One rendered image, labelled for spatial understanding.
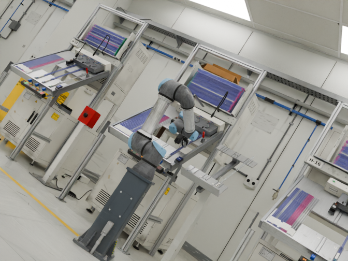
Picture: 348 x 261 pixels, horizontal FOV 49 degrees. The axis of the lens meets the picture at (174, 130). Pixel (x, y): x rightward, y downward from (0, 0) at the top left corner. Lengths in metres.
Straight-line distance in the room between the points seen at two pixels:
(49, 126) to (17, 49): 3.70
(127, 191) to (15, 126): 2.17
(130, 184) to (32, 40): 5.37
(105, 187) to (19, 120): 1.34
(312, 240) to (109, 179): 1.75
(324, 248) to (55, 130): 2.65
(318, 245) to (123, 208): 1.25
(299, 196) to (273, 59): 2.71
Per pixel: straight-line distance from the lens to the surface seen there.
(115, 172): 3.44
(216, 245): 4.71
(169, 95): 2.49
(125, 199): 2.41
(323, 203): 3.01
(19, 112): 4.37
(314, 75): 5.13
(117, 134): 3.18
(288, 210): 2.79
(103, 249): 2.46
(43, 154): 4.04
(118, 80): 4.29
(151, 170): 2.44
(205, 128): 3.28
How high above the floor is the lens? 0.63
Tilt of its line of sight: 6 degrees up
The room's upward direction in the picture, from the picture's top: 33 degrees clockwise
